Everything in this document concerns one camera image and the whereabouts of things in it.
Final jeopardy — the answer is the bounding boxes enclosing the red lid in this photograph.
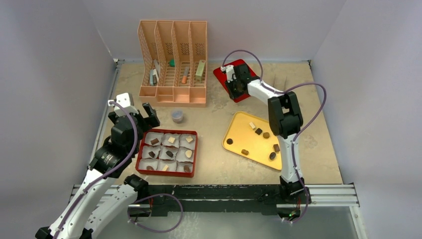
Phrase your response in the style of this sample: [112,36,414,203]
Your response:
[213,59,259,103]

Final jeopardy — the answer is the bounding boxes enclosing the brown chocolate piece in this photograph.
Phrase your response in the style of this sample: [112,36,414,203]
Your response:
[150,138,160,145]

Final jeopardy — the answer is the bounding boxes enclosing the metal tongs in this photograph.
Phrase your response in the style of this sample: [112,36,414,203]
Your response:
[273,75,288,91]

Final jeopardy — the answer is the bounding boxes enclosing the white chocolate oval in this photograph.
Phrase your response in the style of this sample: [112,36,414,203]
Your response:
[185,150,193,158]

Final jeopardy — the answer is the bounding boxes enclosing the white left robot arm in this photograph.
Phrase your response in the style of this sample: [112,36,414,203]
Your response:
[35,100,160,239]

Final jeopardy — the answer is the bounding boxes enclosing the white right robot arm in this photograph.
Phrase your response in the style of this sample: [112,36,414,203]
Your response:
[219,63,306,203]

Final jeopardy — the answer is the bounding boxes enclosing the red chocolate box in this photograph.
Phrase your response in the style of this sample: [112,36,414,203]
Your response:
[135,128,198,178]

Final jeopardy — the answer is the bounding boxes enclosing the brown rectangular chocolate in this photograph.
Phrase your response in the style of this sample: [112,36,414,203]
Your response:
[273,144,280,153]

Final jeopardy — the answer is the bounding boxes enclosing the dark round chocolate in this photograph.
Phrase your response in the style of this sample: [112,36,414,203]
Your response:
[269,152,277,160]

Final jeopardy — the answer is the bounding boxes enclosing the clear paperclip jar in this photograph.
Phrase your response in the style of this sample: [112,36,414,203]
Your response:
[171,109,184,123]

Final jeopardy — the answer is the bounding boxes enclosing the grey stapler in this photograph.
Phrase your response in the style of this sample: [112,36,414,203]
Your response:
[149,68,159,86]

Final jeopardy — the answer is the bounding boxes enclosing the green small carton box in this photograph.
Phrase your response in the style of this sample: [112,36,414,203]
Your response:
[195,60,206,82]

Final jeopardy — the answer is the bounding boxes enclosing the pink plastic desk organizer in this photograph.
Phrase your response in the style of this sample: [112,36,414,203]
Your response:
[137,20,208,108]

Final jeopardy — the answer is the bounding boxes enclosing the yellow tray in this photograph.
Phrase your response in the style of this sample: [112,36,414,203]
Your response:
[222,112,282,171]

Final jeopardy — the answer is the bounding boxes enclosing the green eraser block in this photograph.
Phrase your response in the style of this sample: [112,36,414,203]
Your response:
[169,59,176,67]

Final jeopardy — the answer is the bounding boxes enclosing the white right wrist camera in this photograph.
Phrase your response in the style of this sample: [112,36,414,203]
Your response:
[220,65,236,82]

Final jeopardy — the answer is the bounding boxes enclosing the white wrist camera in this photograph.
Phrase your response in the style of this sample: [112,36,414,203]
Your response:
[220,65,236,82]
[107,93,139,117]

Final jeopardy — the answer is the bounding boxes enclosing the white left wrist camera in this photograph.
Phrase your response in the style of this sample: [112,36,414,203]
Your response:
[107,93,139,117]

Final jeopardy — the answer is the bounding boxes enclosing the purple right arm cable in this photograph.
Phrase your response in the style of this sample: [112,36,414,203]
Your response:
[222,49,327,225]

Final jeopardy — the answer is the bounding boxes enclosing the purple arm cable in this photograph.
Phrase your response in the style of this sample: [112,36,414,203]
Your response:
[222,49,327,225]
[51,102,139,239]

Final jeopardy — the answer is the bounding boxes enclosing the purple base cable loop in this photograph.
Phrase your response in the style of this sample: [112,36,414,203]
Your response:
[127,193,184,234]

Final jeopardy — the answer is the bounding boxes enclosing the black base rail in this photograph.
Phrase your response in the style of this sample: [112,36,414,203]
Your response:
[123,174,312,221]

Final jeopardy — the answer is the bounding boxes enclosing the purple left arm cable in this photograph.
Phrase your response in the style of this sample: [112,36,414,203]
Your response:
[51,102,139,239]

